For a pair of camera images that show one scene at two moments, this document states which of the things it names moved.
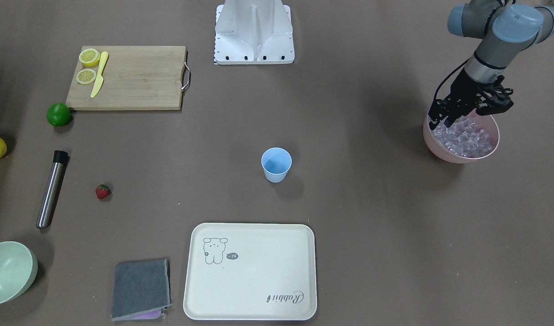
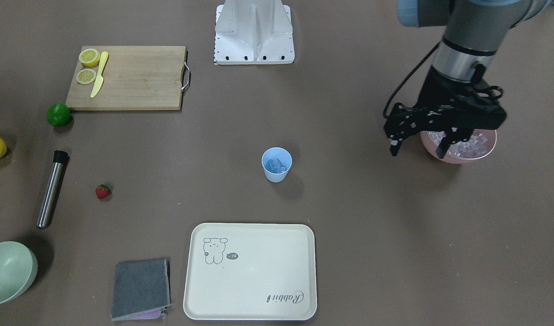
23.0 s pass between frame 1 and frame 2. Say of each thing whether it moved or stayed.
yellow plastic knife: stayed
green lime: stayed
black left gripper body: moved
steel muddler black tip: stayed
